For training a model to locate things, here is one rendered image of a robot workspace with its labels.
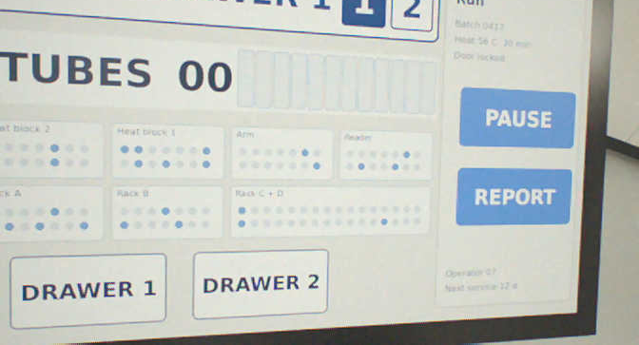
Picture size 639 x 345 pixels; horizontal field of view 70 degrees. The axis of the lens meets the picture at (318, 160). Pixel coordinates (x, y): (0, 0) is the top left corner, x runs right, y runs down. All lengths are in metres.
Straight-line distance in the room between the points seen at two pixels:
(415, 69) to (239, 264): 0.19
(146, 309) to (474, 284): 0.24
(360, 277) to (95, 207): 0.19
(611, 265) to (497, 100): 1.77
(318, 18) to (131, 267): 0.21
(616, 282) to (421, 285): 1.72
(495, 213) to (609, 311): 1.59
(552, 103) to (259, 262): 0.25
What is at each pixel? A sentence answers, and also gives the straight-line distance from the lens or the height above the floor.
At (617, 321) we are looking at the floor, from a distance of 1.94.
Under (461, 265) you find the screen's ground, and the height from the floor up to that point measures 1.01.
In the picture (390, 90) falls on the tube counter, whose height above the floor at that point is 1.11.
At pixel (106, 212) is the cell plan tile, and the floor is 1.04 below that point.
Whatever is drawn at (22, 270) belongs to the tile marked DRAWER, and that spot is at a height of 1.01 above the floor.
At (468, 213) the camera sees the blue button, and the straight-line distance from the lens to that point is 0.36.
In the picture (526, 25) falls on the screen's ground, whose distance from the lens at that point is 0.39.
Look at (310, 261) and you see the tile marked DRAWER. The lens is 0.33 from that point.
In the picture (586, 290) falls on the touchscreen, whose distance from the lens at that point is 0.44.
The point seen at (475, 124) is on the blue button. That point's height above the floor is 1.09.
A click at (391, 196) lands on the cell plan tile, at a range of 0.33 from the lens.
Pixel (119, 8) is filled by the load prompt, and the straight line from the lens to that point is 0.33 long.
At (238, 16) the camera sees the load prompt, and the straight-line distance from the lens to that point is 0.32.
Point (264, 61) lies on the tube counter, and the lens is 0.32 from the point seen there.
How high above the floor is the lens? 1.28
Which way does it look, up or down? 42 degrees down
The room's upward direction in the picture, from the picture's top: 12 degrees clockwise
